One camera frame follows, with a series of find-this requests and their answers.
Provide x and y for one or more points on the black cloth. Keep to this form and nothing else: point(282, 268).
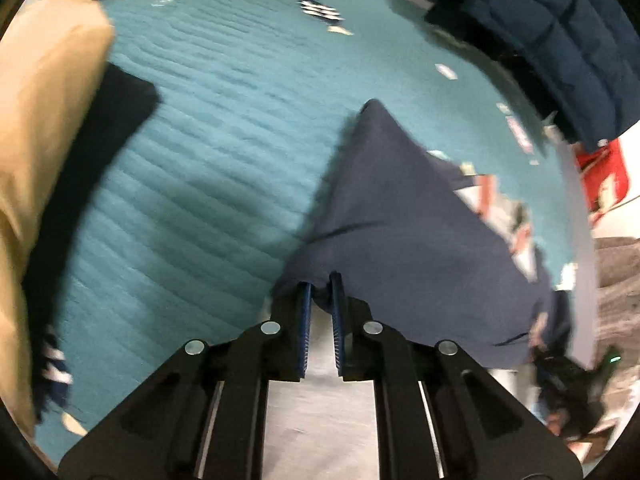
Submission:
point(95, 160)

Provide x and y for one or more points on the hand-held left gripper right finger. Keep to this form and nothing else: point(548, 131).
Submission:
point(337, 330)

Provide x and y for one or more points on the red and white box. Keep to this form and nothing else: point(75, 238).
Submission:
point(602, 175)

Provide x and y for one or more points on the teal printed blanket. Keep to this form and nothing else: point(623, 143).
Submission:
point(225, 135)

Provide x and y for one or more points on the navy puffer jacket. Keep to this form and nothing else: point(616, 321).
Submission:
point(560, 30)

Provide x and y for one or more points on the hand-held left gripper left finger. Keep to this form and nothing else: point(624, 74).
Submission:
point(305, 330)

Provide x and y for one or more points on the tan garment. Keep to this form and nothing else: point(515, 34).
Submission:
point(40, 125)

